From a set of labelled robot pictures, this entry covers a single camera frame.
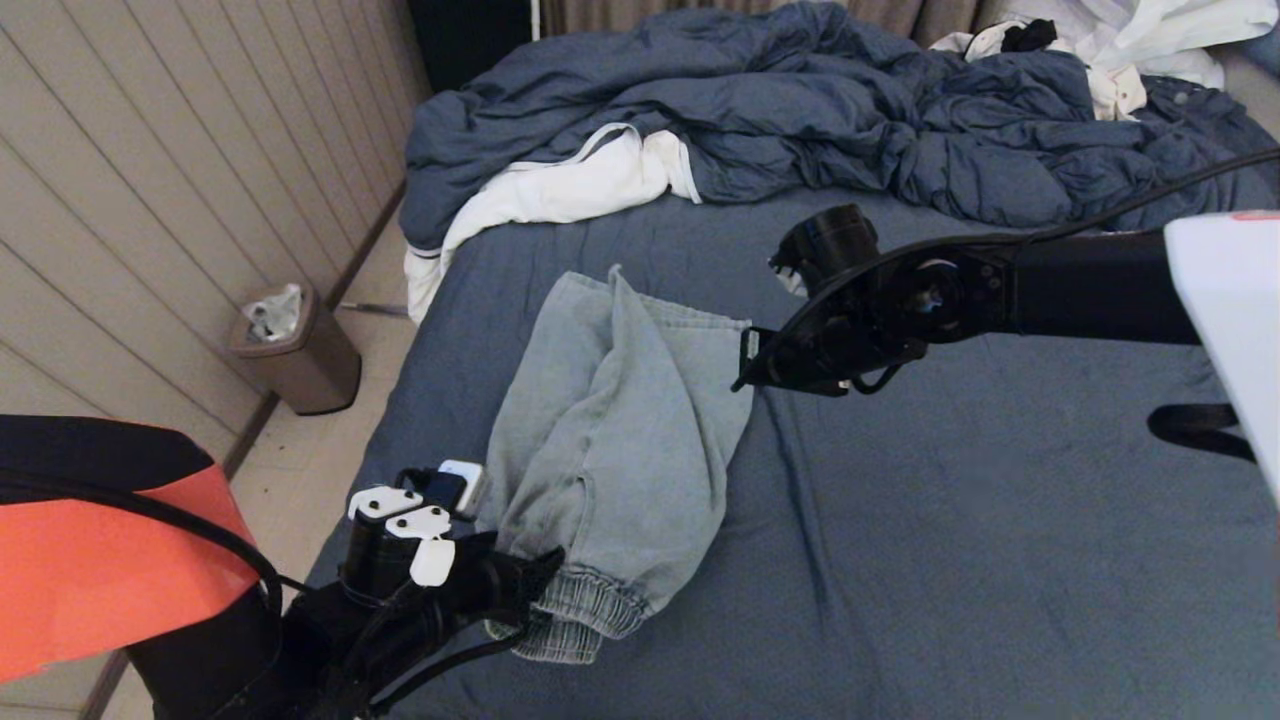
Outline blue bed sheet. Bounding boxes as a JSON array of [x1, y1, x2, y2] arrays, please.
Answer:
[[300, 185, 1280, 720]]

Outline white plastic bin bag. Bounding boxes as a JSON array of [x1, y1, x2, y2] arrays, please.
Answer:
[[243, 284, 305, 345]]

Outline cream garment with buttons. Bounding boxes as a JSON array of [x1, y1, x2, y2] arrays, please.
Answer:
[[930, 20, 1151, 122]]

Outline brown trash bin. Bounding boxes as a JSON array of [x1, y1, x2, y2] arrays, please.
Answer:
[[228, 283, 364, 417]]

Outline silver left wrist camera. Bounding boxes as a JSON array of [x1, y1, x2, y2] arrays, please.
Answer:
[[424, 459, 489, 517]]

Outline white crumpled shirt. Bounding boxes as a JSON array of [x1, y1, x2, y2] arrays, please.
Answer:
[[1005, 0, 1280, 89]]

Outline white garment with dark trim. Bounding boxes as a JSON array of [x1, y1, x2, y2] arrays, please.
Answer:
[[403, 122, 702, 327]]

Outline small black garment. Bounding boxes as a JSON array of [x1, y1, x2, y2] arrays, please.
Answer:
[[1000, 18, 1060, 54]]

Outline light blue denim shorts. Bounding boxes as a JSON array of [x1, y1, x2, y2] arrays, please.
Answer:
[[475, 265, 757, 667]]

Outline black cabinet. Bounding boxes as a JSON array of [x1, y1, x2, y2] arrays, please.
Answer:
[[408, 0, 536, 96]]

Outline crumpled dark blue duvet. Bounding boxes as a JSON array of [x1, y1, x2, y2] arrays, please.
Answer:
[[400, 0, 1280, 263]]

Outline beige curtain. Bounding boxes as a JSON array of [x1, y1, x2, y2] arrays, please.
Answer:
[[540, 0, 1011, 46]]

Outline blue pillow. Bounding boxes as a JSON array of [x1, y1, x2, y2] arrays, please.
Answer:
[[1238, 25, 1280, 78]]

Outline blue denim shirt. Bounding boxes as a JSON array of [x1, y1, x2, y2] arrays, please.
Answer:
[[1140, 75, 1280, 191]]

